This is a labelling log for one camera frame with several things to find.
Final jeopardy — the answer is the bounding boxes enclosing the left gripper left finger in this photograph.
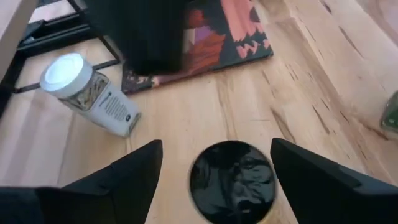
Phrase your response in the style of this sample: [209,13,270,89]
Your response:
[0,139,164,224]

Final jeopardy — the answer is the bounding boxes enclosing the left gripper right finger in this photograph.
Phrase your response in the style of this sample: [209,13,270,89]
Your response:
[269,137,398,224]

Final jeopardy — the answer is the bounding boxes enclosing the green-lid glass spice jar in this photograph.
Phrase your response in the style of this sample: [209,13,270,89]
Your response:
[378,90,398,135]

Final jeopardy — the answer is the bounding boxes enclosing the black-lid orange spice bottle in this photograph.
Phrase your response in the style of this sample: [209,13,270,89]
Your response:
[188,140,277,224]

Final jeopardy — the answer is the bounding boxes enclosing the wooden shelf black legs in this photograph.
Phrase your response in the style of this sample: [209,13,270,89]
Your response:
[0,0,125,119]

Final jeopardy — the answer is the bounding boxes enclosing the white-lid spice jar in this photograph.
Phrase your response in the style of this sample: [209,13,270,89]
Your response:
[39,52,142,139]

